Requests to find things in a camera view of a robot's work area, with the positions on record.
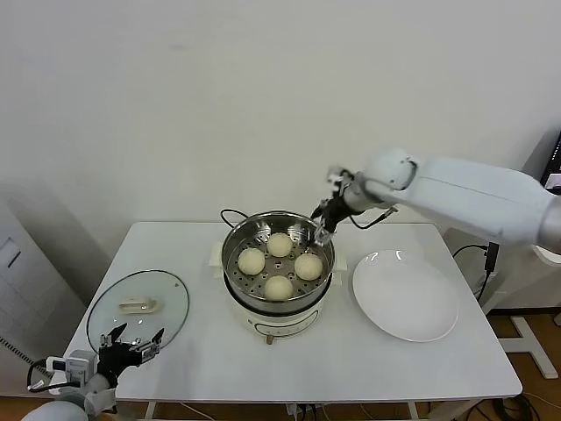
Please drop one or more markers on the perforated steel steamer basket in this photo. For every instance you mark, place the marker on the perforated steel steamer basket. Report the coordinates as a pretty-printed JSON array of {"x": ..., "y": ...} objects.
[{"x": 245, "y": 285}]

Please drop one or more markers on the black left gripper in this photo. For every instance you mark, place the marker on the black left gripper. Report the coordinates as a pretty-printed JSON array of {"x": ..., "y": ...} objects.
[{"x": 116, "y": 361}]

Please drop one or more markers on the cream electric cooker base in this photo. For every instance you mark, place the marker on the cream electric cooker base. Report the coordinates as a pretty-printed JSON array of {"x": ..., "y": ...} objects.
[{"x": 280, "y": 324}]

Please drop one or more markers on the white cabinet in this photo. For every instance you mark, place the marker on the white cabinet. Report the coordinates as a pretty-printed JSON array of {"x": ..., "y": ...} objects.
[{"x": 26, "y": 285}]

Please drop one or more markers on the white power strip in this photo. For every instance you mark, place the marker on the white power strip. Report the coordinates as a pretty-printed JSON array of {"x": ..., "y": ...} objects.
[{"x": 294, "y": 412}]

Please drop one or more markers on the white round plate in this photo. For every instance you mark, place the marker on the white round plate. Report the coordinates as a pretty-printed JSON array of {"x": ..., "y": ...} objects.
[{"x": 403, "y": 298}]

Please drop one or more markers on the glass pot lid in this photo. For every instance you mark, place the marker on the glass pot lid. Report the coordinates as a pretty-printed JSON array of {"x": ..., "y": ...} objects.
[{"x": 140, "y": 307}]

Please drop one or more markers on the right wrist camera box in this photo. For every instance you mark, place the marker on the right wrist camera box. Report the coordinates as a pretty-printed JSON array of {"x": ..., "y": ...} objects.
[{"x": 338, "y": 175}]

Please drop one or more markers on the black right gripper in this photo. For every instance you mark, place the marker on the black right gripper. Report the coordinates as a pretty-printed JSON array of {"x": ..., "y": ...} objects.
[{"x": 335, "y": 212}]

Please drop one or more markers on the white steamed baozi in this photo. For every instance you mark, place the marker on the white steamed baozi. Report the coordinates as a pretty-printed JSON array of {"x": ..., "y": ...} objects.
[
  {"x": 278, "y": 288},
  {"x": 308, "y": 266},
  {"x": 279, "y": 244},
  {"x": 251, "y": 261}
]

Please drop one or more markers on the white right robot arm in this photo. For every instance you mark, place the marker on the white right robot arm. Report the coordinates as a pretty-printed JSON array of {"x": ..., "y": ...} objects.
[{"x": 460, "y": 188}]

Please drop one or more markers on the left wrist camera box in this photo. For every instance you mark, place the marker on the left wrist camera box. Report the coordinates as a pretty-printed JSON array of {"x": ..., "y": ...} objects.
[{"x": 76, "y": 366}]

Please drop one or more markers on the white table frame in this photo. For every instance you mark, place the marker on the white table frame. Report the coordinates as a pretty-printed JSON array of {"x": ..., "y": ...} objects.
[{"x": 149, "y": 412}]

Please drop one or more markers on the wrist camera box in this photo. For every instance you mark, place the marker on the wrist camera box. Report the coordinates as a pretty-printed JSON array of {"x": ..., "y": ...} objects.
[
  {"x": 76, "y": 366},
  {"x": 338, "y": 175}
]

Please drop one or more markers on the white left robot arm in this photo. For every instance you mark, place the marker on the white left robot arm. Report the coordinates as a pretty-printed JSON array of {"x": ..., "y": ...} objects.
[{"x": 57, "y": 410}]

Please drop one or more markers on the black laptop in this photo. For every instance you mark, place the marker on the black laptop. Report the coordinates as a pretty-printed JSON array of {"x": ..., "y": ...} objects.
[{"x": 554, "y": 166}]

